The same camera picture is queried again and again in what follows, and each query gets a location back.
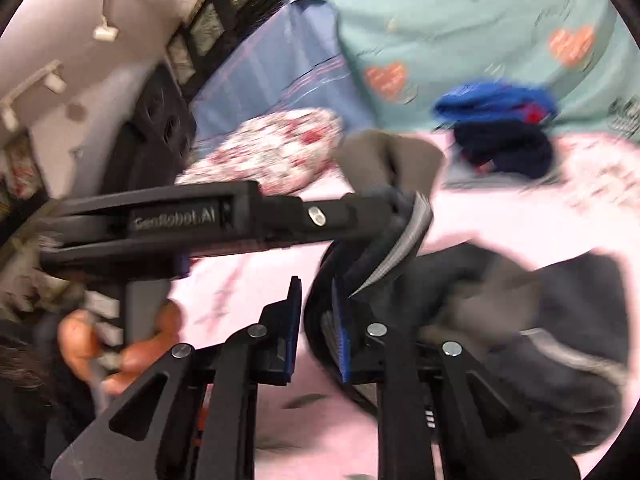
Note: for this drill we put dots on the black framed picture display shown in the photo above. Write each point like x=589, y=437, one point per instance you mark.
x=210, y=30

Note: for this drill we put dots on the pink floral bedsheet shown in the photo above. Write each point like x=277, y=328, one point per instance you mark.
x=490, y=220

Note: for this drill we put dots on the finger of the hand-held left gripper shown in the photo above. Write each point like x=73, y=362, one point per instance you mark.
x=320, y=217

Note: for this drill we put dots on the floral quilt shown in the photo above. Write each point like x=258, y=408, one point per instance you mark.
x=270, y=155

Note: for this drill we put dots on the white track spotlight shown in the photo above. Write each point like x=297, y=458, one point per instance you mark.
x=106, y=32
x=7, y=115
x=55, y=80

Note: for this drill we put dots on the blue plaid sheet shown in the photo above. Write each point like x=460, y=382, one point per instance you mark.
x=280, y=75

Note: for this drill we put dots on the teal heart-print sheet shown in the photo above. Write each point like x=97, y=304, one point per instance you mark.
x=450, y=25

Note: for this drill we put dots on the navy folded garment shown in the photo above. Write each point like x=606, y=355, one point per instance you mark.
x=505, y=150

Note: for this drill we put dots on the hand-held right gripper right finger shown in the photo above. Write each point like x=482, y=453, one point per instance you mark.
x=342, y=340

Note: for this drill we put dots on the blue folded garment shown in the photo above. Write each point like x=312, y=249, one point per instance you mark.
x=490, y=102

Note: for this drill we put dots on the dark grey pants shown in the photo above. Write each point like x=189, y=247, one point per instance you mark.
x=550, y=310

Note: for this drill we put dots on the person's left hand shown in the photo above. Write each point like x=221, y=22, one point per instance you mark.
x=140, y=355

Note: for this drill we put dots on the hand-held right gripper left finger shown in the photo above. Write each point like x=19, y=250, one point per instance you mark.
x=295, y=320

